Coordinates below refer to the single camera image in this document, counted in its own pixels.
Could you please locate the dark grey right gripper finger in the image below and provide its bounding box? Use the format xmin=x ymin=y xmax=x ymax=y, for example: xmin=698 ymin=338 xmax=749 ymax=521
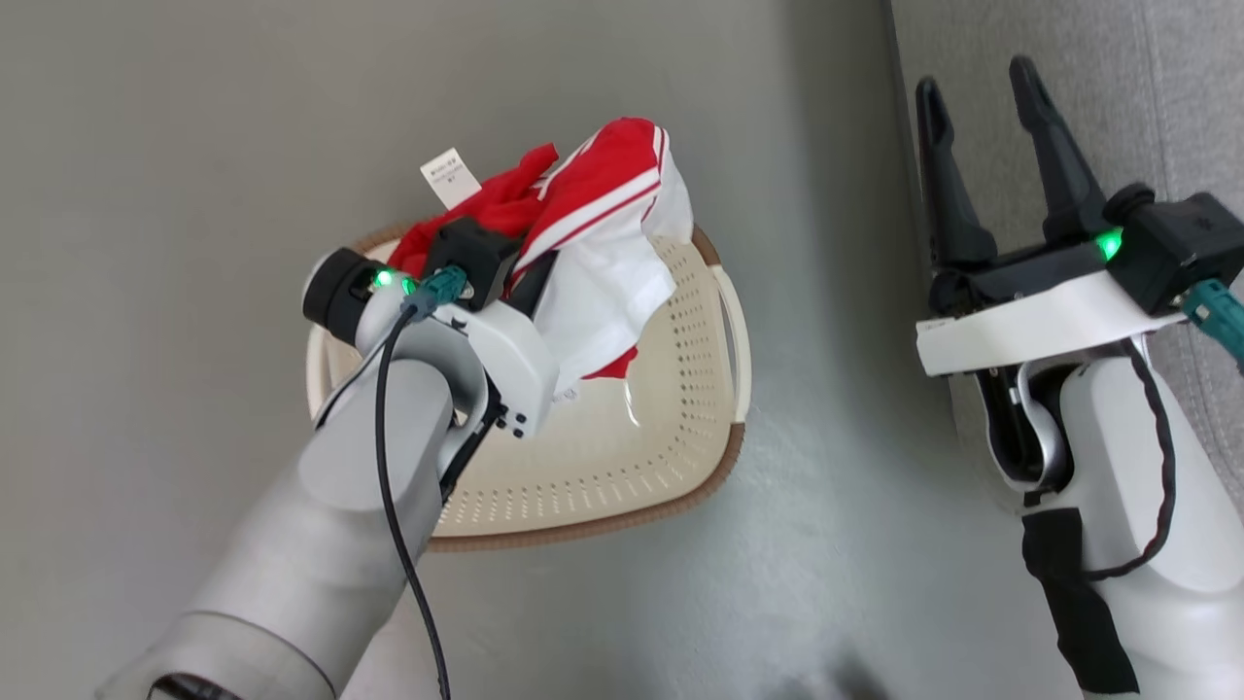
xmin=1008 ymin=54 xmax=1110 ymax=245
xmin=915 ymin=77 xmax=999 ymax=270

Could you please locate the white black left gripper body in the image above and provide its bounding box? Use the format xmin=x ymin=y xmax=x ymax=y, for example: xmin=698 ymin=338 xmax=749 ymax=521
xmin=439 ymin=248 xmax=562 ymax=440

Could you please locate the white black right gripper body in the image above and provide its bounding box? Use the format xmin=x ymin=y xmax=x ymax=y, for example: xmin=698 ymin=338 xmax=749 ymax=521
xmin=915 ymin=233 xmax=1193 ymax=378

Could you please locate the red and white jersey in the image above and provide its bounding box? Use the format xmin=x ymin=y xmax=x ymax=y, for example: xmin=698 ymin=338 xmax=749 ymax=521
xmin=387 ymin=117 xmax=697 ymax=407

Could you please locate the grey fabric sofa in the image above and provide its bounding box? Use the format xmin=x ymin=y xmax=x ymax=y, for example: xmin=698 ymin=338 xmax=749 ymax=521
xmin=886 ymin=0 xmax=1244 ymax=516

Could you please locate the cream perforated laundry basket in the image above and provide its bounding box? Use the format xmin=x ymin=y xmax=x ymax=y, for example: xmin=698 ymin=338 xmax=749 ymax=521
xmin=305 ymin=222 xmax=753 ymax=554

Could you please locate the black cable with teal plug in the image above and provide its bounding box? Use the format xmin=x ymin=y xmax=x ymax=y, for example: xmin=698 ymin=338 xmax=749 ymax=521
xmin=1180 ymin=279 xmax=1244 ymax=368
xmin=373 ymin=266 xmax=470 ymax=700

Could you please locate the thin dark braided cable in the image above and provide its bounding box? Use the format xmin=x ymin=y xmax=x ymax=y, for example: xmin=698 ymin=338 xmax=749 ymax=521
xmin=1077 ymin=335 xmax=1179 ymax=583

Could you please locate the black fabric arm strap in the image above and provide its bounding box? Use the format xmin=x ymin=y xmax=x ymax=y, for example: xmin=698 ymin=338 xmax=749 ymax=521
xmin=1019 ymin=507 xmax=1140 ymax=697

